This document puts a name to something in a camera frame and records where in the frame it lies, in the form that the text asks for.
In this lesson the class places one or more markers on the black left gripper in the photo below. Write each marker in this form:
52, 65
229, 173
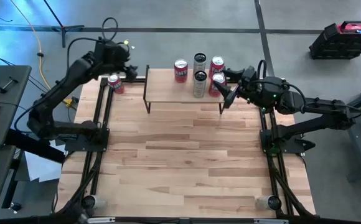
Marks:
112, 56

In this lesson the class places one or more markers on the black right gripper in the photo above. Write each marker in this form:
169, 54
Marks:
264, 93

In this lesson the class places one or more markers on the red Fanta soda can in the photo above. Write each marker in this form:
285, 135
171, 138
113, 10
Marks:
180, 73
214, 90
217, 67
117, 87

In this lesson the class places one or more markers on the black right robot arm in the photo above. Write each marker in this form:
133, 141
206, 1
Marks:
323, 106

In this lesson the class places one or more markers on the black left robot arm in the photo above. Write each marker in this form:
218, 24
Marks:
62, 87

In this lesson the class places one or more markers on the wooden shelf with black legs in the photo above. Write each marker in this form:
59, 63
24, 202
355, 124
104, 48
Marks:
162, 90

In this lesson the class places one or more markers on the yellow power plug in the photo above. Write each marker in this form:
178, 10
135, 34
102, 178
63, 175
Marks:
68, 101

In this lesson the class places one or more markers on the black tripod stand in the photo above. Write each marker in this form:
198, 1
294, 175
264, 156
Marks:
63, 29

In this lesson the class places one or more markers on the black and red tool case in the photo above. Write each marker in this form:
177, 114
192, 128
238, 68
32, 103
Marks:
339, 46

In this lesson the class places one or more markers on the grey metal rod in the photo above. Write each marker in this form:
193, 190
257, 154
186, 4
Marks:
11, 82

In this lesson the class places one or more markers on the black support bar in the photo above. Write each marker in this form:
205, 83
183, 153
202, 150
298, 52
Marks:
31, 146

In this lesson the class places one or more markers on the white paper sheets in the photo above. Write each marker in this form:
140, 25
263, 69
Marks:
42, 168

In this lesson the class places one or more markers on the grey metal stand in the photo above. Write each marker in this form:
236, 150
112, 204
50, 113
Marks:
359, 149

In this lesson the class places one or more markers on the black caster wheel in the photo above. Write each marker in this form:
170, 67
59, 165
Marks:
15, 206

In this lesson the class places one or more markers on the black metal table frame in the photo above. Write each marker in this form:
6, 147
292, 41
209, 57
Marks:
109, 109

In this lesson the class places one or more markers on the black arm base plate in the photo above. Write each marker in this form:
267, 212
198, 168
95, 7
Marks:
84, 144
289, 143

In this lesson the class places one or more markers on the silver metal bracket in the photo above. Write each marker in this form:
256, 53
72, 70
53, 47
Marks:
270, 221
101, 220

